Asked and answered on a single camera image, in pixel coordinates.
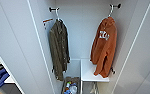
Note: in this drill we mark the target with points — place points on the orange white warning label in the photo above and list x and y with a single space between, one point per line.
47 21

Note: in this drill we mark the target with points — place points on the white wardrobe door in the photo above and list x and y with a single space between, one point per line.
17 33
142 50

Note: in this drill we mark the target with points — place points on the dark storage bin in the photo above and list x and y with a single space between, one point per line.
65 87

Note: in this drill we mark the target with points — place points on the pale plastic bottle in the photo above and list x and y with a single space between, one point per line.
73 89

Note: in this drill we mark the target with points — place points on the small dark door hinge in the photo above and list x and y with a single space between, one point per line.
113 70
52 70

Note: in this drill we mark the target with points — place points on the dark grey hanging garment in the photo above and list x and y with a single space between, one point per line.
59 46

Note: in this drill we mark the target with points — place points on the white wardrobe carcass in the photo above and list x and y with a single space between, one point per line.
81 33

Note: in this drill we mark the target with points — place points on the orange hooded sweatshirt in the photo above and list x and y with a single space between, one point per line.
104 46

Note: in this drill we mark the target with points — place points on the black hanger rail bracket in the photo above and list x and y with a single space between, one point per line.
53 9
116 5

